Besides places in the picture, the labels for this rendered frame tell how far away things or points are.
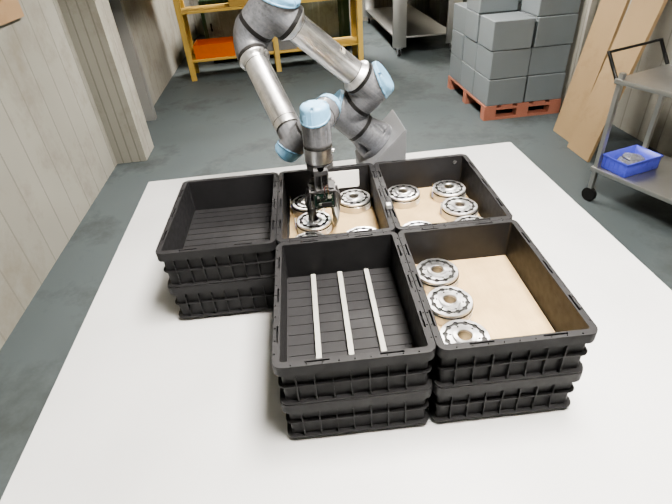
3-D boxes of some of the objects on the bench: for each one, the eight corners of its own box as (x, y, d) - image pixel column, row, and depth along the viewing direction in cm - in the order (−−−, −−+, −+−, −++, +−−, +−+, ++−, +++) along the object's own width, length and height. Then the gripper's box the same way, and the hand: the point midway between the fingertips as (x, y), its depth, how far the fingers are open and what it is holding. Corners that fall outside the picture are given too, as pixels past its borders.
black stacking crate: (200, 241, 160) (191, 210, 153) (287, 232, 161) (283, 201, 154) (178, 322, 128) (166, 289, 121) (287, 311, 128) (281, 277, 121)
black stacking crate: (395, 299, 129) (396, 265, 122) (502, 288, 130) (508, 253, 123) (431, 427, 97) (435, 390, 90) (573, 410, 98) (587, 373, 91)
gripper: (296, 172, 119) (305, 240, 131) (343, 167, 119) (348, 236, 132) (296, 158, 126) (304, 224, 138) (341, 153, 126) (345, 220, 139)
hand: (324, 221), depth 137 cm, fingers open, 5 cm apart
